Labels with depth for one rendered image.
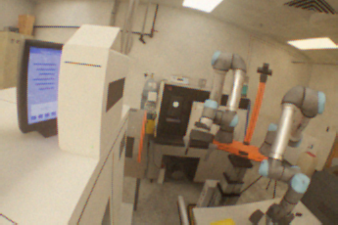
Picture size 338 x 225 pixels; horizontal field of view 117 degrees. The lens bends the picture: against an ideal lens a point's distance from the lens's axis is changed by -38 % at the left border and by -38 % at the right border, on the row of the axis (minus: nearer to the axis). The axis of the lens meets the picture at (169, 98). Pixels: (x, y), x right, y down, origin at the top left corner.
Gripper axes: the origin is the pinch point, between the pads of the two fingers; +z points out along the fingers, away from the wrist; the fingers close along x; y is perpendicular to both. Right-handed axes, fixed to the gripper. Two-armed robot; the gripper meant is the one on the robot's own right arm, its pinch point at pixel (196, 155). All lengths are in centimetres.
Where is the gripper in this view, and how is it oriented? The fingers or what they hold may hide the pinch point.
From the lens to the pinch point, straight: 91.7
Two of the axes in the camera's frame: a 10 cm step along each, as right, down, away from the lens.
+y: 5.3, 3.7, 7.6
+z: -3.2, 9.2, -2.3
